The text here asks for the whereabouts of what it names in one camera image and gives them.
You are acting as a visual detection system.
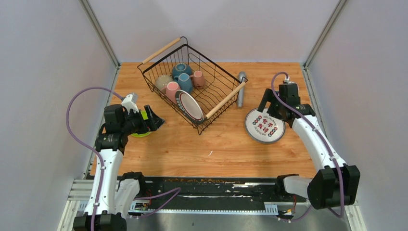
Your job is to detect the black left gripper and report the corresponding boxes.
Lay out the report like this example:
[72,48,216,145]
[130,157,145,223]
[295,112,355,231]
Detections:
[120,105,165,136]

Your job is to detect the lime green plate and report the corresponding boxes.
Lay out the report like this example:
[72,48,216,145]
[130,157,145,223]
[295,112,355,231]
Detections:
[131,111,151,138]

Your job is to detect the white plate red characters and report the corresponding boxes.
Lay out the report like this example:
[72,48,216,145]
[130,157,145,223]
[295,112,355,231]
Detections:
[244,108,286,144]

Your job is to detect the white plate green lettered rim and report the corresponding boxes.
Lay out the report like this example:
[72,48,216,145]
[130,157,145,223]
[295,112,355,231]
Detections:
[245,120,286,144]

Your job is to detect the white plate dark striped rim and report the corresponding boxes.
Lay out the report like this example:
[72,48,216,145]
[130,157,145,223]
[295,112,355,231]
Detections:
[175,90,205,124]

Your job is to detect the pink cup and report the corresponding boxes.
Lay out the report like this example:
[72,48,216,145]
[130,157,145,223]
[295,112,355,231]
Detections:
[166,81,180,103]

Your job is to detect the light blue mug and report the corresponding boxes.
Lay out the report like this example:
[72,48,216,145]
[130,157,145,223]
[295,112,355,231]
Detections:
[173,73,193,93]

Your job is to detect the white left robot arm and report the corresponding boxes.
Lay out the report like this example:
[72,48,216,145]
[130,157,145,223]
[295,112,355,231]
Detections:
[73,104,165,231]

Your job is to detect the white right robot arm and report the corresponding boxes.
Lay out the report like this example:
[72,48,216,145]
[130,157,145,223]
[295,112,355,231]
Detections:
[257,83,360,209]

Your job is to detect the beige ceramic bowl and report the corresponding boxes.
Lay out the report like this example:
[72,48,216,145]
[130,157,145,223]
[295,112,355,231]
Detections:
[154,75,173,94]

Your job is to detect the dark blue ceramic bowl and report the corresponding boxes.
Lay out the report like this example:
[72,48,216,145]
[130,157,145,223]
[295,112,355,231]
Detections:
[172,63,193,77]

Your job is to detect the small mauve cup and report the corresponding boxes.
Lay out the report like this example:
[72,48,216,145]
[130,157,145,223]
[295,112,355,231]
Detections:
[191,70,206,89]

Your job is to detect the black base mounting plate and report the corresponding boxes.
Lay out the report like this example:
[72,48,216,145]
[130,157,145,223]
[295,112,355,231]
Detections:
[137,177,305,212]

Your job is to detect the grey cylindrical handle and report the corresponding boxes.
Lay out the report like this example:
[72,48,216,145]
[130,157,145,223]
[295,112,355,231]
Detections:
[237,71,247,108]

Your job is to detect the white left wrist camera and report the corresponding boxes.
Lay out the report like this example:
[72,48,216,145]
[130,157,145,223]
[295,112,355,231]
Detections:
[121,93,139,113]

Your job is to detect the black wire dish rack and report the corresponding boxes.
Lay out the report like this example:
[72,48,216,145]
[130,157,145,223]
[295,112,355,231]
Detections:
[137,36,248,134]

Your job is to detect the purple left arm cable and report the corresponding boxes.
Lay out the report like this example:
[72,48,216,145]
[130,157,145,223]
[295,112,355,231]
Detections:
[66,87,182,231]

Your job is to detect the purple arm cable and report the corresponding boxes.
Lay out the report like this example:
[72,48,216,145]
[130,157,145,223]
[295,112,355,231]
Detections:
[66,87,182,231]
[271,71,346,223]

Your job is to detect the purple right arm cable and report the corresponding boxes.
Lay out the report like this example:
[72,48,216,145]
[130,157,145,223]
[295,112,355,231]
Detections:
[271,71,346,223]

